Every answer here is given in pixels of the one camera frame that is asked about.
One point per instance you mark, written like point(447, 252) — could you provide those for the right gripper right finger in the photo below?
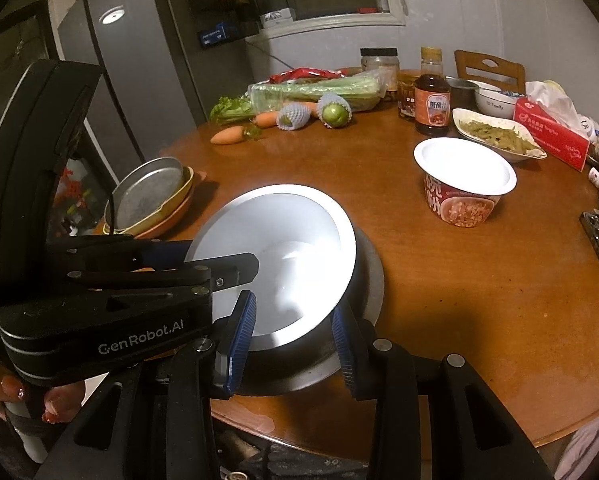
point(473, 435)

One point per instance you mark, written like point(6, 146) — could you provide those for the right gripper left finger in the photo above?
point(153, 420)

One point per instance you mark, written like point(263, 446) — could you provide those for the yellow shell-shaped plate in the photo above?
point(151, 199)

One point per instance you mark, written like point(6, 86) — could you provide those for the pink oval plate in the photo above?
point(167, 215)

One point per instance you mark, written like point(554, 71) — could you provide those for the steel pan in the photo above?
point(143, 191)

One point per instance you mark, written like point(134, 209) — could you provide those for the large steel bowl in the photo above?
point(313, 357)

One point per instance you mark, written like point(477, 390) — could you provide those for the red instant noodle bowl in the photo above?
point(306, 248)

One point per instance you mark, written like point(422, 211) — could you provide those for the person's left hand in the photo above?
point(60, 404)

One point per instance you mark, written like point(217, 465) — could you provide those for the grey refrigerator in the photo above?
point(159, 84)

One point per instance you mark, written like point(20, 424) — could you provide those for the front carrot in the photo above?
point(235, 135)

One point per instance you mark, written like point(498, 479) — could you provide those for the carrot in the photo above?
point(235, 135)
point(266, 120)
point(311, 106)

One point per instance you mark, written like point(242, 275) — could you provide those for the white dish of greens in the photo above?
point(508, 138)

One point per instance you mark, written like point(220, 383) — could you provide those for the netted green fruit left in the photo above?
point(293, 116)

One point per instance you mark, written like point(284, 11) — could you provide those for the netted green fruit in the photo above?
point(293, 116)
point(334, 111)

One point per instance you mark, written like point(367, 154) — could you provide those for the red tissue box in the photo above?
point(557, 140)

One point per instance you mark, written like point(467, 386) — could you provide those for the blue box on shelf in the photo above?
point(213, 36)

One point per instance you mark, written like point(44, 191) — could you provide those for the netted green fruit right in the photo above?
point(334, 111)

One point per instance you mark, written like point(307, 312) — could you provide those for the red snack bag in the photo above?
point(305, 73)

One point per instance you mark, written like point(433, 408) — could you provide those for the white ceramic bowl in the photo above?
point(495, 102)

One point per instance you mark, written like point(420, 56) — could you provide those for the dark sauce bottle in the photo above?
point(432, 95)

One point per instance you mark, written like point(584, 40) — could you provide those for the chili sauce jar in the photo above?
point(405, 93)

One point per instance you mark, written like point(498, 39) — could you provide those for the bagged celery bunch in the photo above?
point(362, 92)

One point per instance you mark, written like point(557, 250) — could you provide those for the wooden chair back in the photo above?
point(482, 67)

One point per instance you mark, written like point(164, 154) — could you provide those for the black-lid glass jar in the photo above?
point(384, 61)

